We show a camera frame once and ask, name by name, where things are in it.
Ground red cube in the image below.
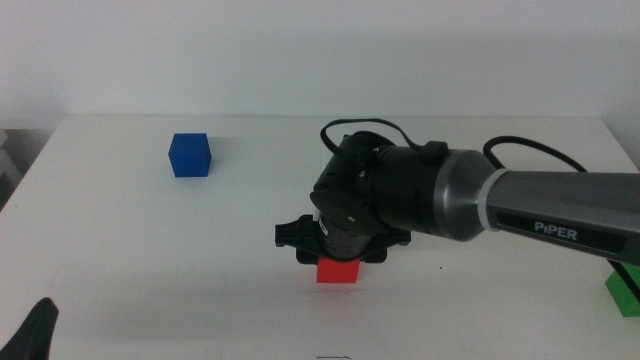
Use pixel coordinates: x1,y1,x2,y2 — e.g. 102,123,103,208
316,257,362,285

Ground green cube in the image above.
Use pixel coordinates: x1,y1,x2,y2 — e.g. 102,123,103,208
604,263,640,318

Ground blue cube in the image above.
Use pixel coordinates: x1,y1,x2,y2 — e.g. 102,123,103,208
167,132,213,179

